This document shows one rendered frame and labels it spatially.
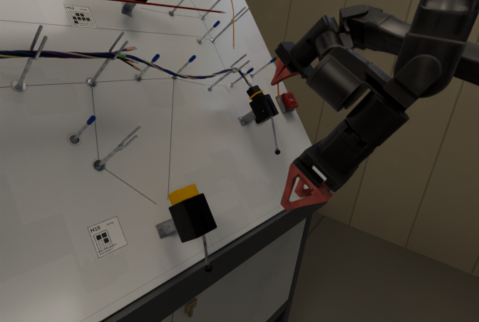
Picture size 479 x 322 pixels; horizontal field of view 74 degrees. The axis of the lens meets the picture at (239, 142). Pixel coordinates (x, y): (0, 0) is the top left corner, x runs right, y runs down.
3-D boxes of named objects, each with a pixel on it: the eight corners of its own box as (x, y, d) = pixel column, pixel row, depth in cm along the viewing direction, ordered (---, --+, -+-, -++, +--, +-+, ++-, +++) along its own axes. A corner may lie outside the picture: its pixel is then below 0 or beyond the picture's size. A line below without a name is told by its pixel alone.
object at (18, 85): (27, 91, 50) (54, 38, 41) (14, 92, 49) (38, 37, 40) (23, 80, 50) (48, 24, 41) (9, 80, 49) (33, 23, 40)
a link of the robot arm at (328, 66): (450, 68, 32) (450, 68, 39) (361, 0, 35) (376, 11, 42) (363, 149, 38) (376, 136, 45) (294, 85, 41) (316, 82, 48)
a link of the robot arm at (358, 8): (363, 38, 75) (366, 2, 68) (378, 68, 67) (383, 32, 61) (311, 48, 77) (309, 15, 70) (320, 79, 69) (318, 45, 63)
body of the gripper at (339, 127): (295, 159, 43) (333, 119, 39) (320, 143, 51) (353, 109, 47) (331, 196, 41) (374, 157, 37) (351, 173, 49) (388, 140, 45)
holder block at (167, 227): (177, 283, 55) (212, 276, 48) (151, 215, 56) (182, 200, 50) (197, 270, 58) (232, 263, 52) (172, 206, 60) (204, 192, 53)
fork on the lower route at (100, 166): (102, 172, 53) (142, 139, 44) (91, 168, 52) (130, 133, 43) (105, 162, 54) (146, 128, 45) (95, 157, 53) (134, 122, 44)
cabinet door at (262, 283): (289, 300, 115) (312, 203, 102) (166, 429, 73) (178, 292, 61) (284, 296, 116) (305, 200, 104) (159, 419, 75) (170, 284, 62)
